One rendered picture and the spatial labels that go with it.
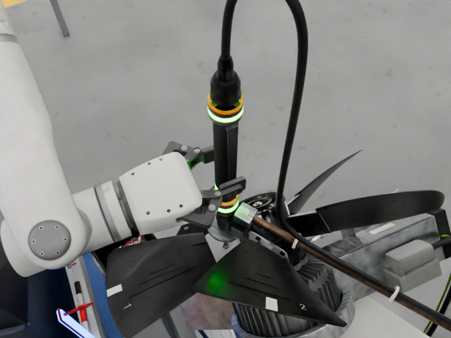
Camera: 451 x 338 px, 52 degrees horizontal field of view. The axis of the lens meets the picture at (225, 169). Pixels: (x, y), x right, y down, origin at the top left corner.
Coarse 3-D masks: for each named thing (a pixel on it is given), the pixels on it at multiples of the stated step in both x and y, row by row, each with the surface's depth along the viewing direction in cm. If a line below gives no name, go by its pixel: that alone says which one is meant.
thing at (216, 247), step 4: (208, 236) 97; (208, 240) 97; (212, 240) 97; (216, 240) 96; (236, 240) 96; (212, 244) 96; (216, 244) 96; (220, 244) 96; (228, 244) 96; (232, 244) 96; (236, 244) 96; (212, 248) 96; (216, 248) 96; (220, 248) 96; (228, 248) 95; (232, 248) 95; (212, 252) 95; (216, 252) 95; (220, 252) 95; (224, 252) 95; (216, 256) 95; (220, 256) 95; (216, 260) 94
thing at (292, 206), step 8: (296, 200) 103; (296, 208) 107; (296, 216) 91; (304, 216) 91; (312, 216) 91; (320, 216) 91; (296, 224) 94; (304, 224) 93; (312, 224) 93; (320, 224) 93; (248, 232) 91; (304, 232) 96; (312, 232) 94; (320, 232) 96; (328, 232) 96
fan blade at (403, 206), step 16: (400, 192) 77; (416, 192) 77; (432, 192) 78; (320, 208) 89; (336, 208) 88; (352, 208) 88; (368, 208) 88; (384, 208) 88; (400, 208) 88; (416, 208) 89; (432, 208) 91; (336, 224) 94; (352, 224) 94; (368, 224) 95
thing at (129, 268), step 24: (168, 240) 98; (192, 240) 97; (120, 264) 98; (144, 264) 96; (168, 264) 94; (192, 264) 94; (144, 288) 92; (168, 288) 91; (192, 288) 91; (120, 312) 89; (144, 312) 89; (168, 312) 89
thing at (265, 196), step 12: (276, 192) 99; (240, 204) 100; (252, 204) 99; (264, 204) 95; (264, 216) 91; (276, 216) 92; (288, 216) 95; (252, 228) 92; (240, 240) 96; (276, 240) 92; (288, 252) 94; (300, 252) 94
